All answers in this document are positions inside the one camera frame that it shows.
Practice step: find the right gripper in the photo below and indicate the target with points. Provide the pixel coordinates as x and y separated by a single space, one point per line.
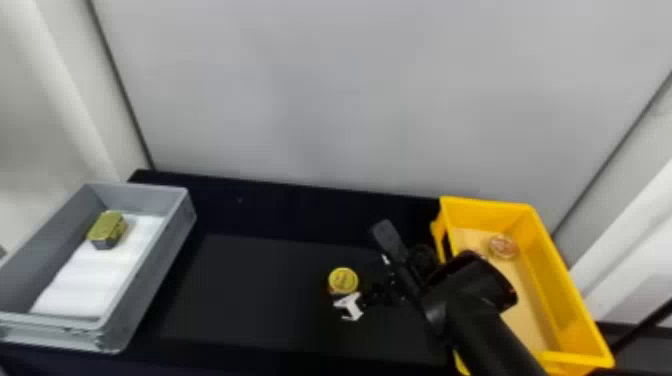
386 291

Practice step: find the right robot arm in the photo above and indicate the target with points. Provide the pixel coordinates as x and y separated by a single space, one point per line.
472 315

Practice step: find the grey box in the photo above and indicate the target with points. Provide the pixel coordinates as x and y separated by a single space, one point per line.
157 262

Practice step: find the yellow rectangular box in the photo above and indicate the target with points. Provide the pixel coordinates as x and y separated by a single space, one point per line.
551 273

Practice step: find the black mat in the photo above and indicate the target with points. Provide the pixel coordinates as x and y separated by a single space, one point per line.
252 304

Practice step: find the gold block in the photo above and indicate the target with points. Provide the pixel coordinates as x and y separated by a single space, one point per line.
106 229

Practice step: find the white foam pad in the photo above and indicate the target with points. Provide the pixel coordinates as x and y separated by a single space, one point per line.
94 278

